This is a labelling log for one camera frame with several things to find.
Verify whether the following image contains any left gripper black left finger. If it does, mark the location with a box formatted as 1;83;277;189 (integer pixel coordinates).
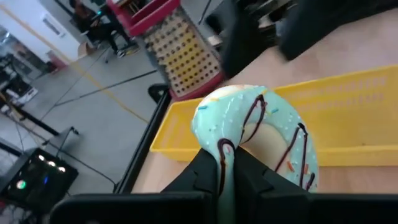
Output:
161;148;218;195

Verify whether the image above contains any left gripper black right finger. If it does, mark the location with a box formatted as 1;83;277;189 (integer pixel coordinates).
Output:
234;146;312;195

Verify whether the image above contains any yellow plastic basket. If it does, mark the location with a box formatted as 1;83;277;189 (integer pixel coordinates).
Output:
150;64;398;167

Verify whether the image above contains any red metal box grater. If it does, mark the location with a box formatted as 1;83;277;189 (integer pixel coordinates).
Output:
107;0;225;102

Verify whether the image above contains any black computer with lights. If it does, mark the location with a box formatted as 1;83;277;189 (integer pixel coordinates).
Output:
0;147;79;215

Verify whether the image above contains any person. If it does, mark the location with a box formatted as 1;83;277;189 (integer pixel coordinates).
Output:
68;0;139;58

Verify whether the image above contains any black aluminium table frame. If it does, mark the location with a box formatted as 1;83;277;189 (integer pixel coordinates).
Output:
114;83;172;194

